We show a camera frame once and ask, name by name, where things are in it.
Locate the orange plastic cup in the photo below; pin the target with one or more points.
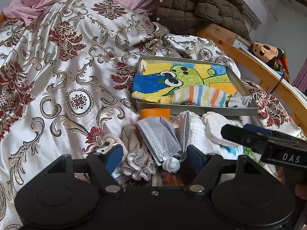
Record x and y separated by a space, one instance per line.
155 112

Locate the striped sock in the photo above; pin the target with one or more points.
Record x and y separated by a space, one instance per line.
200 95

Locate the floral satin bedspread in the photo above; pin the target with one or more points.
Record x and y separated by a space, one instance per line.
23 158

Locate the grey tray with cartoon drawing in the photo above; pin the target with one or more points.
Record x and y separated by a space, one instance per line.
158 77

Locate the plush doll with tan face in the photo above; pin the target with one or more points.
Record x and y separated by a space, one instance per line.
273 57

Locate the brown quilted jacket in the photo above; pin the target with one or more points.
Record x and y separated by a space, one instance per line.
187 17

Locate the wooden bed frame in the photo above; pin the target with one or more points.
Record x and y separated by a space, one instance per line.
259 69

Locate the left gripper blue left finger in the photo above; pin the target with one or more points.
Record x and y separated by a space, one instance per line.
112 159

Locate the white air conditioner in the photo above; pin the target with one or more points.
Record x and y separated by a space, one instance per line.
255 10

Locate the grey white sock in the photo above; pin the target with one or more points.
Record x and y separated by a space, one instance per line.
236 100

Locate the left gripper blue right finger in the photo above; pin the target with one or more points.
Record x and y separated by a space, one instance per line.
197 161

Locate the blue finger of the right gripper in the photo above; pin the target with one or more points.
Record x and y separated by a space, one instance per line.
255 141
258 129

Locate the grey face mask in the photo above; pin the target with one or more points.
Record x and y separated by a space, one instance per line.
160 138

